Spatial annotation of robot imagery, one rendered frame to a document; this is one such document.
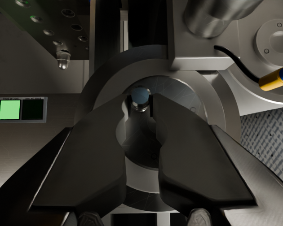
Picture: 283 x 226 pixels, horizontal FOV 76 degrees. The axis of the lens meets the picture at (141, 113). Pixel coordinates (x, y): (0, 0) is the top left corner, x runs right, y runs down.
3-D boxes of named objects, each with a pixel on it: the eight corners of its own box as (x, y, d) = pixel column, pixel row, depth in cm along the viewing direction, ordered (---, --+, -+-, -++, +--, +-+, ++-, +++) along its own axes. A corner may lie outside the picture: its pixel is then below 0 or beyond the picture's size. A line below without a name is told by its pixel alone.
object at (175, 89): (166, 193, 13) (91, 126, 14) (163, 185, 15) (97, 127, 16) (228, 116, 14) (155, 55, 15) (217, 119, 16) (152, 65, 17)
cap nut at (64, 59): (67, 51, 49) (66, 67, 48) (72, 57, 52) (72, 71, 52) (53, 51, 49) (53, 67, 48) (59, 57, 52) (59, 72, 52)
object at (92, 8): (96, -62, 19) (93, 114, 16) (120, 48, 42) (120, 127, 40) (91, -62, 19) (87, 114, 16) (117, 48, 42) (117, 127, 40)
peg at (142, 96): (155, 90, 11) (145, 110, 11) (152, 99, 14) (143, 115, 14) (134, 80, 11) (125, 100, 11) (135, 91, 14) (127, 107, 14)
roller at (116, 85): (170, 33, 16) (254, 136, 15) (151, 96, 42) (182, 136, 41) (63, 108, 15) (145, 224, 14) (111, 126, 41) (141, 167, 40)
